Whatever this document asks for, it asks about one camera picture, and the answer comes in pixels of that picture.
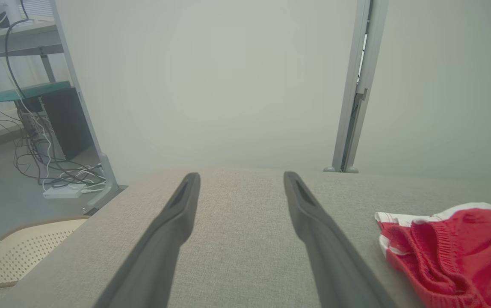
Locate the white power strip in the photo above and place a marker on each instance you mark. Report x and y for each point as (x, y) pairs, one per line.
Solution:
(62, 192)

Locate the grey metal desk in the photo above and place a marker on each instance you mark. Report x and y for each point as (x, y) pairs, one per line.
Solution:
(19, 40)

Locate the grey partition frame with foot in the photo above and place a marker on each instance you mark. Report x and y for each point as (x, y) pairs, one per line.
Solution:
(81, 107)

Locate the grey metal partition post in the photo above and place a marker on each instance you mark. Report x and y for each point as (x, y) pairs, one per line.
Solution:
(356, 85)

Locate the red white basketball shorts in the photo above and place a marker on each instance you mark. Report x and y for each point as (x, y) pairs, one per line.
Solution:
(463, 256)

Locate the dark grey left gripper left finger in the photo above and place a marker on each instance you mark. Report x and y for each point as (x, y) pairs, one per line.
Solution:
(160, 244)

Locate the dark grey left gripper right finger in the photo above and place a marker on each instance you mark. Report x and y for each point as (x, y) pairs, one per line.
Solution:
(331, 256)

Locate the black computer tower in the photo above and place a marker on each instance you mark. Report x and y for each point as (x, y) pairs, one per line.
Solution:
(68, 124)

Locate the teal shelf board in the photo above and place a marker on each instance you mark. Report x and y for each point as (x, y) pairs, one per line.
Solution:
(31, 91)

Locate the cream perforated laundry basket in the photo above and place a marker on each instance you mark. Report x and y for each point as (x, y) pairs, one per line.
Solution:
(23, 252)

